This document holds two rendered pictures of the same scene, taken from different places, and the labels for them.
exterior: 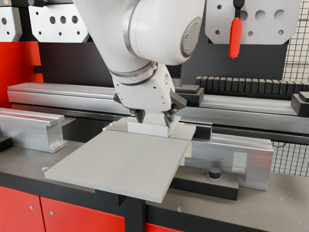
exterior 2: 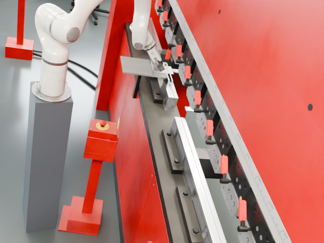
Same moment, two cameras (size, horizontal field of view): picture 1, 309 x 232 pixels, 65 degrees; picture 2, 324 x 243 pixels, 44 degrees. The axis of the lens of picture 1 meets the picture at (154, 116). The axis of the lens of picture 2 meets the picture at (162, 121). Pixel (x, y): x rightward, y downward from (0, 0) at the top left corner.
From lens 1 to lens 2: 213 cm
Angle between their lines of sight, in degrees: 48
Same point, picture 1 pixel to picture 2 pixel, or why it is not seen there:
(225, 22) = (173, 48)
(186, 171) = (156, 88)
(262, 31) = (174, 57)
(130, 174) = (128, 67)
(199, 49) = not seen: hidden behind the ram
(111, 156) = (133, 63)
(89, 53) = not seen: hidden behind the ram
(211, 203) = (148, 98)
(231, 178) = (159, 98)
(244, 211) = (149, 104)
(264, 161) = (167, 99)
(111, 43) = not seen: hidden behind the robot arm
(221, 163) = (163, 93)
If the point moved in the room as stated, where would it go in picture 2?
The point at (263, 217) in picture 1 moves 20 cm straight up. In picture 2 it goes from (149, 107) to (157, 78)
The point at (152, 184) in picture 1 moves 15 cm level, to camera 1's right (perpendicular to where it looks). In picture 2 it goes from (126, 70) to (137, 85)
